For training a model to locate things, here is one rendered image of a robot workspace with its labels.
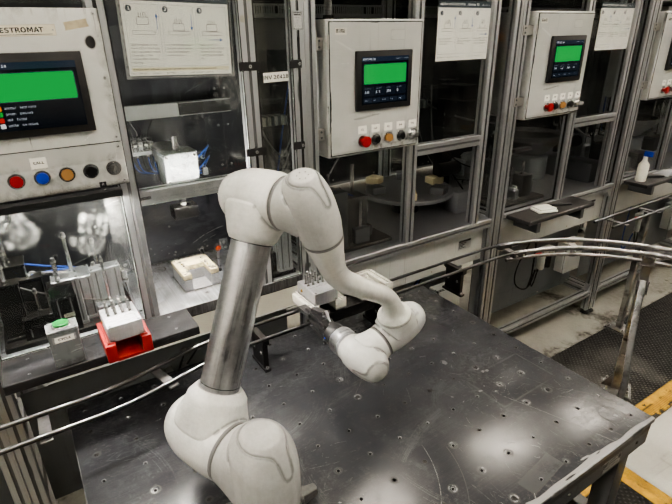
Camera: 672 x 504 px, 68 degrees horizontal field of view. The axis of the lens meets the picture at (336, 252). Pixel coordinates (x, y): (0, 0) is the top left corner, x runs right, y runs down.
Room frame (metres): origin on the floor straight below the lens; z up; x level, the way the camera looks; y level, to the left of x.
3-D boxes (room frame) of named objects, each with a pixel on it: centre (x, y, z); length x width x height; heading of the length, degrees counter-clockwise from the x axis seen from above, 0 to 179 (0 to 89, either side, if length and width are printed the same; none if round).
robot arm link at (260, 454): (0.85, 0.18, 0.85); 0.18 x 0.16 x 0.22; 53
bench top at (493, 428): (1.21, -0.05, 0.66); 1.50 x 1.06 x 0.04; 123
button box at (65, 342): (1.20, 0.78, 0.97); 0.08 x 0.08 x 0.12; 33
